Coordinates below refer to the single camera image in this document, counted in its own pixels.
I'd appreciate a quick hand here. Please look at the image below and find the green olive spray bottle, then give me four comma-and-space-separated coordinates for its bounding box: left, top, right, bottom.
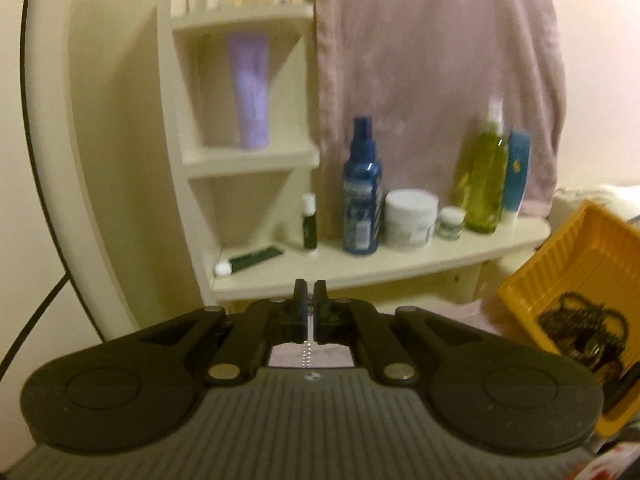
461, 96, 508, 234

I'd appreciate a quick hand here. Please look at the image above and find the blue white tube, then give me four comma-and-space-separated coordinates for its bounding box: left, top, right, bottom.
501, 130, 532, 224

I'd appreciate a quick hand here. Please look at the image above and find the small green-label jar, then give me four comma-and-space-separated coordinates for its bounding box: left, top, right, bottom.
437, 206, 465, 240

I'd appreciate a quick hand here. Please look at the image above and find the cream corner shelf unit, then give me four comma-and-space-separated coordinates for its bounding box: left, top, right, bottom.
22, 0, 550, 339

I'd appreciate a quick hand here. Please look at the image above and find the purple tube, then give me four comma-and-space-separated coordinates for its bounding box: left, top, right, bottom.
228, 32, 270, 151

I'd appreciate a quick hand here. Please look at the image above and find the white pearl necklace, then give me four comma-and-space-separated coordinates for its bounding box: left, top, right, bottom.
300, 292, 318, 370

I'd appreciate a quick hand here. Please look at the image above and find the white cream jar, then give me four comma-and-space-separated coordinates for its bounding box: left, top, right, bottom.
384, 188, 439, 249

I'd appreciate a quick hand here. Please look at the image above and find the cream pillow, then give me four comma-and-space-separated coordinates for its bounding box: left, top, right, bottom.
548, 184, 639, 230

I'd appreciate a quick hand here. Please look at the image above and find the mauve towel on table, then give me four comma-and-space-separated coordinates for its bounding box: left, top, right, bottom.
267, 299, 510, 368

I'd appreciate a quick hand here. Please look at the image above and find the hanging mauve towel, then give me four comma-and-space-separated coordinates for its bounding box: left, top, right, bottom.
314, 0, 566, 238

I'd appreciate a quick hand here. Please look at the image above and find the orange plastic tray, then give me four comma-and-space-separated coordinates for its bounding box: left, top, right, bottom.
498, 200, 640, 438

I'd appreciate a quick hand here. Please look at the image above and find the black white lip balm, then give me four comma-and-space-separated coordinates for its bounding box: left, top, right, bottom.
302, 193, 318, 252

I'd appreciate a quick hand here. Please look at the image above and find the blue spray bottle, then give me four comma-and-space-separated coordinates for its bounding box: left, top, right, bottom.
343, 116, 382, 255

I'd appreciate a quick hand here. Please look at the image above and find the dark green lying tube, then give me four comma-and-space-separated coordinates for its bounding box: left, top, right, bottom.
214, 246, 284, 278

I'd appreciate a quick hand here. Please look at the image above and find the long dark bead necklace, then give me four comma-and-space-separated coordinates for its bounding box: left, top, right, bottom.
537, 291, 630, 376

